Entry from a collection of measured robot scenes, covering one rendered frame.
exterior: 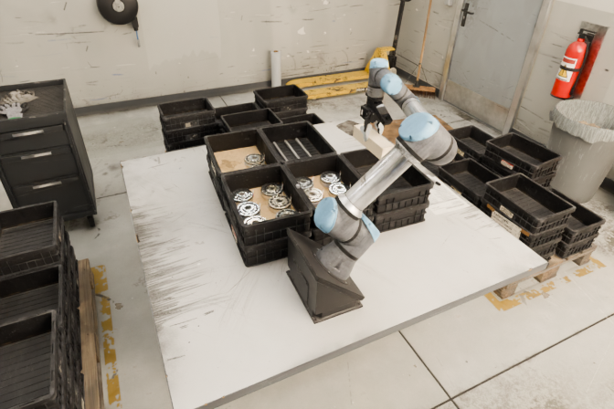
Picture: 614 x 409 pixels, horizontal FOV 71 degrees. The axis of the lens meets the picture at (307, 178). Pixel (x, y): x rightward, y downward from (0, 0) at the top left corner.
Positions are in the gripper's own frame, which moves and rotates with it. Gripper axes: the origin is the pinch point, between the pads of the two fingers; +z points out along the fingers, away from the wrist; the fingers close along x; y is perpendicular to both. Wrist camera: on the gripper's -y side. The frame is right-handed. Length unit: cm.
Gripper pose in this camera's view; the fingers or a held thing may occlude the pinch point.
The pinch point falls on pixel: (373, 138)
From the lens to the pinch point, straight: 196.9
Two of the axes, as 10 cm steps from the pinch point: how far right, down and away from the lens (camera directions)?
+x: -9.0, 2.2, -3.7
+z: -0.2, 8.4, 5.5
